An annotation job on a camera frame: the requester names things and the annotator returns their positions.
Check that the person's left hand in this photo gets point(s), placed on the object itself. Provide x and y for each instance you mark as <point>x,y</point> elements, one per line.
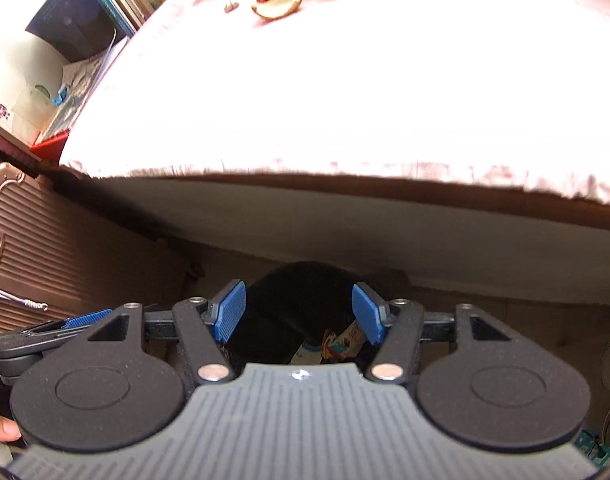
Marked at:
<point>0,427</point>

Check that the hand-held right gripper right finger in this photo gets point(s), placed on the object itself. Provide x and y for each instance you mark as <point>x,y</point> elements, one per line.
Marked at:
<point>366,312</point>

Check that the stack of magazines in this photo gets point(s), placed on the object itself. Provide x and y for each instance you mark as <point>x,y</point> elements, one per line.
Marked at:
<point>80,90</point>

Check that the white cardboard box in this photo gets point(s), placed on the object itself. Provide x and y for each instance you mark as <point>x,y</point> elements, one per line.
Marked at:
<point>15,90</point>

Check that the large dark blue book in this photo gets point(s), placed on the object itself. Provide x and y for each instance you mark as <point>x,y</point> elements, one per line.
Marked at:
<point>70,20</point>

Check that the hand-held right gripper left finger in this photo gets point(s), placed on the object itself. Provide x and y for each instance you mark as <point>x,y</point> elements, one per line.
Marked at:
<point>230,312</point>

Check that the tan peel piece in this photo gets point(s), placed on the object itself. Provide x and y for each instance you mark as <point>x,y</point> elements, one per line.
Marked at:
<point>277,7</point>

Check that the teal patterned packet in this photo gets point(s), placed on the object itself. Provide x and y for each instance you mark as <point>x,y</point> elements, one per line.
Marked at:
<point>597,447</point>

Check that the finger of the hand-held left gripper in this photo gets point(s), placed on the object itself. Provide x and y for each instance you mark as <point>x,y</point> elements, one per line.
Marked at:
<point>87,317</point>

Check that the small beige scrap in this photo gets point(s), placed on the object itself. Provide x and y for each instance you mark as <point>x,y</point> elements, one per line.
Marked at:
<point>231,6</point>

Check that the pink tablecloth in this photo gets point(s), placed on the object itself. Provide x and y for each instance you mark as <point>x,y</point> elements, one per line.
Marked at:
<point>335,85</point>

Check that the black trash bin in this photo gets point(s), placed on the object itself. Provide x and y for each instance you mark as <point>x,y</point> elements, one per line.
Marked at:
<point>285,310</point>

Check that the pink ribbed suitcase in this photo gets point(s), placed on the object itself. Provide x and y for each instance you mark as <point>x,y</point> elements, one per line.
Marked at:
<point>75,260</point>

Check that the printed paper wrapper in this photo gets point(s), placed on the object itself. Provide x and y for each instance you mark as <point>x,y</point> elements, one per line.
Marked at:
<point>337,347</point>

